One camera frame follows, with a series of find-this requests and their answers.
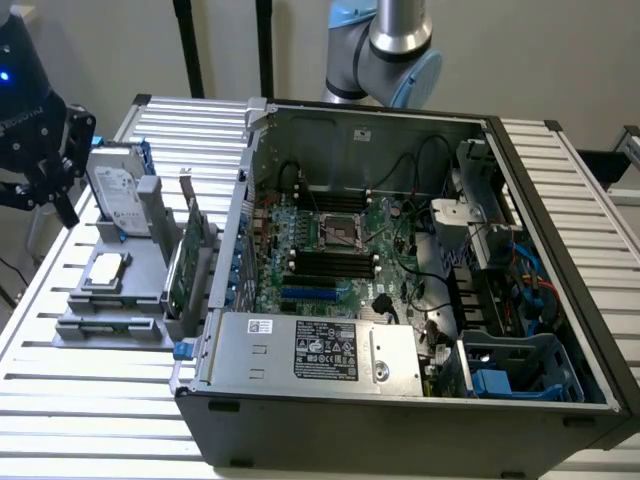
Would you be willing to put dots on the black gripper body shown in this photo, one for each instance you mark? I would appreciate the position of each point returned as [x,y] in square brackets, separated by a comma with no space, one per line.
[25,110]

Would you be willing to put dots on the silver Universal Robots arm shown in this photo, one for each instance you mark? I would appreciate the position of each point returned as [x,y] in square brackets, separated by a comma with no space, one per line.
[387,35]

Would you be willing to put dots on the green RAM stick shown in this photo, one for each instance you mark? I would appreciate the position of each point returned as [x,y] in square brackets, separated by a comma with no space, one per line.
[112,328]
[110,302]

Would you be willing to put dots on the black RAM slot bank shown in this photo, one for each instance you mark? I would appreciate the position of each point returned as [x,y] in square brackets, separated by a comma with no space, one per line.
[332,199]
[332,264]

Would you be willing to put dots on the blue expansion slot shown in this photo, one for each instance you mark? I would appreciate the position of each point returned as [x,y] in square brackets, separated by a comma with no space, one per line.
[307,293]

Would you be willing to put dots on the silver hard disk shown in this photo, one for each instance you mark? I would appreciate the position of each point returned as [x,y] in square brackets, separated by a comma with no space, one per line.
[117,190]

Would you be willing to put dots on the silver CPU chip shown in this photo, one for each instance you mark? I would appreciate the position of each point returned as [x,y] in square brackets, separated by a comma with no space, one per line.
[106,270]

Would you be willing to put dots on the grey parts rack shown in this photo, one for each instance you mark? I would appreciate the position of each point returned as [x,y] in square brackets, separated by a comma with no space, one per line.
[145,270]

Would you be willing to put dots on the green graphics card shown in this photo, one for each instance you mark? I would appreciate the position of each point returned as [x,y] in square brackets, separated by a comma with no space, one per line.
[187,250]

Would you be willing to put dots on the blue case latch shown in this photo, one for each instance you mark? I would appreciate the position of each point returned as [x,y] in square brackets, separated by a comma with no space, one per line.
[183,350]

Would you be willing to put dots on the metal CPU socket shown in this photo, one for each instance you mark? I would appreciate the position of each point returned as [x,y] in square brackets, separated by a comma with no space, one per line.
[337,231]

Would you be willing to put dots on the silver power supply unit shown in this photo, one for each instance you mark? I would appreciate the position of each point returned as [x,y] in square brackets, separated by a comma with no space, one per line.
[280,355]

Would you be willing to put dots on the green motherboard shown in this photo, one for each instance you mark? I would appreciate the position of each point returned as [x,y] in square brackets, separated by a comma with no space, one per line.
[390,250]

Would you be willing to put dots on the grey fan shroud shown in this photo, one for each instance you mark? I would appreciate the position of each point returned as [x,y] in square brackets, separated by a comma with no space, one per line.
[450,215]

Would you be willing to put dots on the black open PC case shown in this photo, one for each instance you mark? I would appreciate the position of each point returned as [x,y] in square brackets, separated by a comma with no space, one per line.
[350,430]

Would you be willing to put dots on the grey metal disk bay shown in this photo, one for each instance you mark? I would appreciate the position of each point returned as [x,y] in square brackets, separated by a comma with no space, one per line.
[480,180]

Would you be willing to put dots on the blue plastic disk bay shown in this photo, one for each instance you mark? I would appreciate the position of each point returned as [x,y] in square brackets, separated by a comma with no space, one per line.
[520,350]

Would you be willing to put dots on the thick black post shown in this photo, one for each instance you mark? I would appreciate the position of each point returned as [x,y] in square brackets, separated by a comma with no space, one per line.
[190,45]

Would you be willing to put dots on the thin black post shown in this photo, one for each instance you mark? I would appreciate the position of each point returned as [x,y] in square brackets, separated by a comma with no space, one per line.
[265,45]

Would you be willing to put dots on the aluminium frame rail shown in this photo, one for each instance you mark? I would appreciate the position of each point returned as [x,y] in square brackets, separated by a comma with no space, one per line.
[627,145]

